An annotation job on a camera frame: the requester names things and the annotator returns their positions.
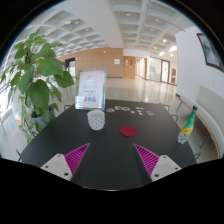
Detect green leafy potted plant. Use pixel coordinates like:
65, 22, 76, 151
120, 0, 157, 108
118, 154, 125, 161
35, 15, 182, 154
0, 30, 74, 143

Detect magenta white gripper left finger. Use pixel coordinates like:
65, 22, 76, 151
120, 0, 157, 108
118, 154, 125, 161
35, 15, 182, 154
42, 143, 90, 181

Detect long wall bench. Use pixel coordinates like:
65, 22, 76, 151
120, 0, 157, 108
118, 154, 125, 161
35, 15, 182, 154
179, 86, 224, 158

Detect round badge middle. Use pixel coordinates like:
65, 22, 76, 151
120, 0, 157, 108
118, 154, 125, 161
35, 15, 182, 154
114, 106, 122, 110

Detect round badge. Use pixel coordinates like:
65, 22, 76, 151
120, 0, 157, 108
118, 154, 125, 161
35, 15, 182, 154
106, 108, 115, 113
114, 106, 122, 110
122, 107, 130, 112

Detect red round coaster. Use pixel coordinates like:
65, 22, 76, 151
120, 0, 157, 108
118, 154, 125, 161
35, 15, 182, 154
120, 126, 137, 137

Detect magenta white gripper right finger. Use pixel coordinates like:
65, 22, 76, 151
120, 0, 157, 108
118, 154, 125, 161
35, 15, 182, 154
134, 143, 181, 181

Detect white patterned cup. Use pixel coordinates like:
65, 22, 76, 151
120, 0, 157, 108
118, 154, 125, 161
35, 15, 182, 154
87, 110, 105, 130

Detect framed wall picture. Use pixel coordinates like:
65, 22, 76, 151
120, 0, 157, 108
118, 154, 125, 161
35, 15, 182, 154
197, 33, 224, 72

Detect acrylic sign stand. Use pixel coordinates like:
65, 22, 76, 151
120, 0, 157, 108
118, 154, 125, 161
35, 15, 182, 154
75, 70, 106, 110

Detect round badge right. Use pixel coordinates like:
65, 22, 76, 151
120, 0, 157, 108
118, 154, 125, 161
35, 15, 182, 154
122, 107, 130, 112

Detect green plastic water bottle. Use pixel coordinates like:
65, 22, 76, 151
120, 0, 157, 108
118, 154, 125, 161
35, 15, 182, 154
178, 106, 197, 144

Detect blue small card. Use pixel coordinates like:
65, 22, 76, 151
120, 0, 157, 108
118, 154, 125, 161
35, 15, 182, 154
146, 111, 154, 116

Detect small white stickers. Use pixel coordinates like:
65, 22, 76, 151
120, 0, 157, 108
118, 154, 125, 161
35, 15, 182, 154
131, 107, 144, 116

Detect round badge left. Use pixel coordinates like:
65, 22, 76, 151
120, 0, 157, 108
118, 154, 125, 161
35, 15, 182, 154
106, 108, 115, 113

